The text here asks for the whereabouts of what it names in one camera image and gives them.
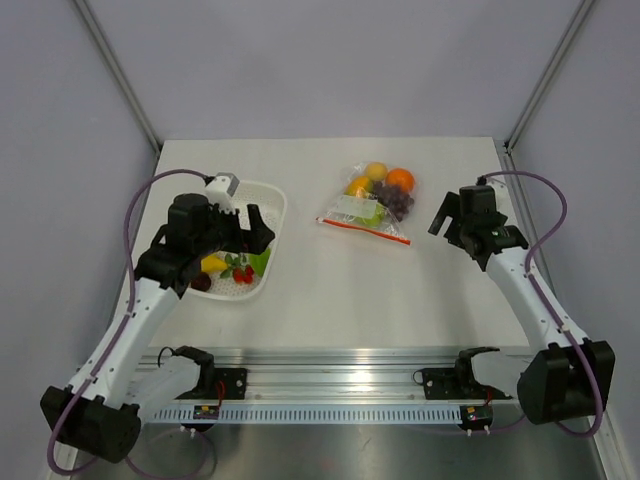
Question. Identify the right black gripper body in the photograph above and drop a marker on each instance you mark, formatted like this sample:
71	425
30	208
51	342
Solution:
457	229

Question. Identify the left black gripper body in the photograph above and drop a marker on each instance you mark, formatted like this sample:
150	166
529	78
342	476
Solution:
228	235

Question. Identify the purple grape bunch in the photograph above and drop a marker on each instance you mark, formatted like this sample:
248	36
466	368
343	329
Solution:
394	199

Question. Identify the orange fruit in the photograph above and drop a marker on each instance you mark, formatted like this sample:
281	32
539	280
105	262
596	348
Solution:
401	178

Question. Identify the green apple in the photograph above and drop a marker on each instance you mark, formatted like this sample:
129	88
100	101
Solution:
375	219

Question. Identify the clear zip top bag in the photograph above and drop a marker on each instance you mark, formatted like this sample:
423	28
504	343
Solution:
341	211

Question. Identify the yellow peach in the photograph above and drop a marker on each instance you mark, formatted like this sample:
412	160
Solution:
376	171

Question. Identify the orange green mango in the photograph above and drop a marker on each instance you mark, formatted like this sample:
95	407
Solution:
360	187

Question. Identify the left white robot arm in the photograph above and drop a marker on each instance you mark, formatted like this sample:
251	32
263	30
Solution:
97	412

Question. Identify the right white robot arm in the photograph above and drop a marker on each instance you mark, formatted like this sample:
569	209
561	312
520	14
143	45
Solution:
569	376

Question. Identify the yellow pear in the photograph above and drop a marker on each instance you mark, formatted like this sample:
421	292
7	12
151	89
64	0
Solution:
212	264

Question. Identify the white perforated fruit basket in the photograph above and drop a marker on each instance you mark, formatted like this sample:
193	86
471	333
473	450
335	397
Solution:
260	211

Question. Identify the red strawberry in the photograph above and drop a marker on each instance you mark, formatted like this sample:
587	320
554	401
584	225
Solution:
243	275

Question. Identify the dark purple plum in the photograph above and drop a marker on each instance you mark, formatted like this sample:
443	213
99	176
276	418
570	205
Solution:
202	282

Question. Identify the left controller board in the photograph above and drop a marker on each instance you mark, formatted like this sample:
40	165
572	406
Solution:
206	412

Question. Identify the controller board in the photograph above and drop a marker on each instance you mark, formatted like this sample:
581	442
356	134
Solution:
476	418
206	412

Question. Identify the right controller board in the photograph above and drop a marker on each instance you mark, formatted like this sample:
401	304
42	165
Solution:
476	418

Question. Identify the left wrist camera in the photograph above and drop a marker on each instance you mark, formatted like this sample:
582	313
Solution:
220	189

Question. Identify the right side aluminium rail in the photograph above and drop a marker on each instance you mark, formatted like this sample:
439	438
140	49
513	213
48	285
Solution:
537	250

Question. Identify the aluminium rail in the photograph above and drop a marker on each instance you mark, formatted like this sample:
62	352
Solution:
537	250
349	375

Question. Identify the aluminium front rail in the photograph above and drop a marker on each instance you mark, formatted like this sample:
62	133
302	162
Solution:
349	375

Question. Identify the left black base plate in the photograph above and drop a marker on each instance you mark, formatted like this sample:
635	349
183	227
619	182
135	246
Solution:
225	383

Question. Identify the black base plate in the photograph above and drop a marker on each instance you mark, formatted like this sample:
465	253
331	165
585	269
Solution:
225	383
446	384

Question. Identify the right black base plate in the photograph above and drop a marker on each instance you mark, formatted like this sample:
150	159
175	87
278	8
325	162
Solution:
446	384

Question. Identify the white slotted cable duct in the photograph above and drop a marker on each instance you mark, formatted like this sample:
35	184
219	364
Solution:
330	414

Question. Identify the left aluminium frame post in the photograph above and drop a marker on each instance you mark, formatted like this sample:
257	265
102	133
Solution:
108	56

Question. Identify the aluminium frame post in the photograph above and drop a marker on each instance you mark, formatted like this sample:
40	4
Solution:
108	56
550	72

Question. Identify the right aluminium frame post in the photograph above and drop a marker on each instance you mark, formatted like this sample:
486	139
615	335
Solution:
550	72

